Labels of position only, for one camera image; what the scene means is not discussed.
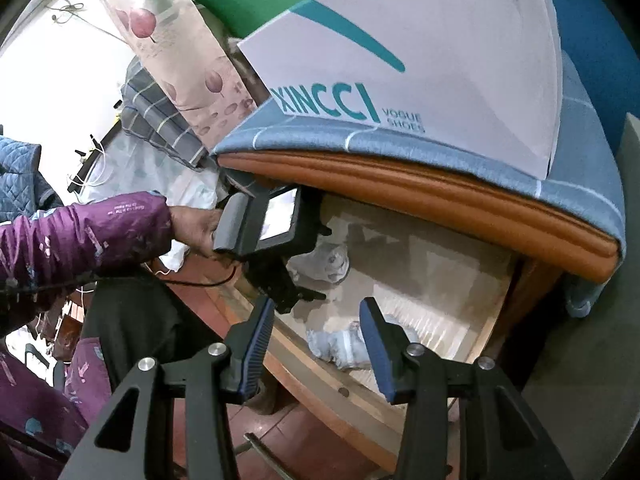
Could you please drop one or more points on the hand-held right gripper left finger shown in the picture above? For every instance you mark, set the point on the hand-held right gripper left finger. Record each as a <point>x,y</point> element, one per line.
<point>257,350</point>

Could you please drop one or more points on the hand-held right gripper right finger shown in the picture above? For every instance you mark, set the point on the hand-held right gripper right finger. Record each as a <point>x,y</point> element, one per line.
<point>377,350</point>

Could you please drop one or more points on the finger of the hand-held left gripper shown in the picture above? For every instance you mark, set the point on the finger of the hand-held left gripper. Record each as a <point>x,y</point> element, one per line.
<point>310,295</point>

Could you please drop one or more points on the pale blue underwear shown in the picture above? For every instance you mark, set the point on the pale blue underwear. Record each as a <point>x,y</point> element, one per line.
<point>345,347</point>

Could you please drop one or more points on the wooden drawer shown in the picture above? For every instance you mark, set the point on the wooden drawer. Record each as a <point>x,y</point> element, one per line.
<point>440,280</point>

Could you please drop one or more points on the white shoe box teal print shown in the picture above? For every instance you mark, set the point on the white shoe box teal print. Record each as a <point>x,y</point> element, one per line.
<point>450,60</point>

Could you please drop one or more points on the person's left forearm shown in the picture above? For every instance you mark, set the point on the person's left forearm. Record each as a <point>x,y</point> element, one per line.
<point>90,240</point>

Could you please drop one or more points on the person's left hand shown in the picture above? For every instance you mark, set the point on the person's left hand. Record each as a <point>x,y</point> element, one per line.
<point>195,230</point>

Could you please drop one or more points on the metal rod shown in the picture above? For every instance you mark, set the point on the metal rod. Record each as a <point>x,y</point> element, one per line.
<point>265,452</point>

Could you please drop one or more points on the blue checked cloth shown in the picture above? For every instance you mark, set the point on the blue checked cloth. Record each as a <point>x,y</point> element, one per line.
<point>310,135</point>

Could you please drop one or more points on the white dotted bedsheet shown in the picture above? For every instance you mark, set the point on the white dotted bedsheet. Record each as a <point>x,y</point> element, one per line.
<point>150,170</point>

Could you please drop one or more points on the person's black pants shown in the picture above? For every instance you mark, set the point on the person's black pants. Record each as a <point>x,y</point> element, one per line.
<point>130,325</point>

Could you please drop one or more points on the wooden nightstand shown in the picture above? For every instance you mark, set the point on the wooden nightstand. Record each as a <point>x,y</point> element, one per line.
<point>400,180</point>

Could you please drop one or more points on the grey plaid blanket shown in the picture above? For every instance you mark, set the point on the grey plaid blanket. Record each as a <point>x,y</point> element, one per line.
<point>155,115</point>

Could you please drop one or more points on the pink floral curtain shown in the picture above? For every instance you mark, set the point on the pink floral curtain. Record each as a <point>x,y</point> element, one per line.
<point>170,45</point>

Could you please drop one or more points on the person's purple jacket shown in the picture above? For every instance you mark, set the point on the person's purple jacket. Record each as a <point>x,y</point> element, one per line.
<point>35,410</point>

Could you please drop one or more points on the blue quilted jacket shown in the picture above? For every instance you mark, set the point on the blue quilted jacket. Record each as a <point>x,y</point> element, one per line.
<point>20,175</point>

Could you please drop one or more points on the blue foam mat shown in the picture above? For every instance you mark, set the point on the blue foam mat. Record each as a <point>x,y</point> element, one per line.
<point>595,45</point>

